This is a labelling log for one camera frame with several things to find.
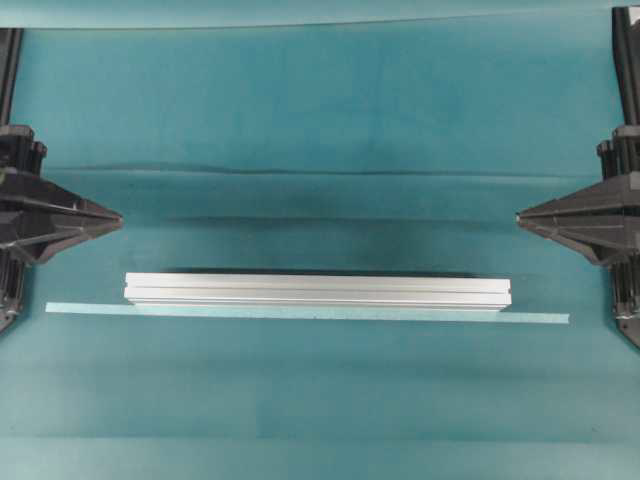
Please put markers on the teal table cloth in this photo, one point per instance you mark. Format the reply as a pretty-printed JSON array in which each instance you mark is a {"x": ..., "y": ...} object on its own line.
[{"x": 335, "y": 136}]

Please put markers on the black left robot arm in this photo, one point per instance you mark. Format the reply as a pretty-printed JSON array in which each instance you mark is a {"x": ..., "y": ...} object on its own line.
[{"x": 19, "y": 148}]

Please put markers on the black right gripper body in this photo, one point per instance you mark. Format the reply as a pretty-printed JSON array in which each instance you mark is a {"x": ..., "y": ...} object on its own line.
[{"x": 601, "y": 222}]

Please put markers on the light teal tape strip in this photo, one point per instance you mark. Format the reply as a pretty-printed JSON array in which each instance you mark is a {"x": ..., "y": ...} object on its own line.
[{"x": 311, "y": 313}]

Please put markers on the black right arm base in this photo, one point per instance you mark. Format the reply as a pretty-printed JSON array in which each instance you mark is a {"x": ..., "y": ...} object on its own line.
[{"x": 625, "y": 290}]

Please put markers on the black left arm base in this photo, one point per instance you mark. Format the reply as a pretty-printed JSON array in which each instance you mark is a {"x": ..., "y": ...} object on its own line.
[{"x": 12, "y": 286}]

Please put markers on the silver aluminium extrusion rail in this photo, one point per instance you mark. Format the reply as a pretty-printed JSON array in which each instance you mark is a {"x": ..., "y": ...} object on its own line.
[{"x": 318, "y": 290}]

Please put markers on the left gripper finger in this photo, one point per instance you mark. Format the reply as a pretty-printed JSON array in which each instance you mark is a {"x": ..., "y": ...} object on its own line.
[
  {"x": 92, "y": 228},
  {"x": 89, "y": 208}
]

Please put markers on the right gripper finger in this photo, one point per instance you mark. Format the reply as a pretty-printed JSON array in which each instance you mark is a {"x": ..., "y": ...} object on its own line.
[
  {"x": 546, "y": 209},
  {"x": 544, "y": 228}
]

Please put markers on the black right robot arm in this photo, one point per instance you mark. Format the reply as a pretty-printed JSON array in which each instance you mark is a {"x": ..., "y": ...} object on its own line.
[{"x": 620, "y": 154}]

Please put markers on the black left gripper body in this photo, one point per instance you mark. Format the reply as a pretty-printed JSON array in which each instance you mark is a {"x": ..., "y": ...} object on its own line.
[{"x": 39, "y": 219}]

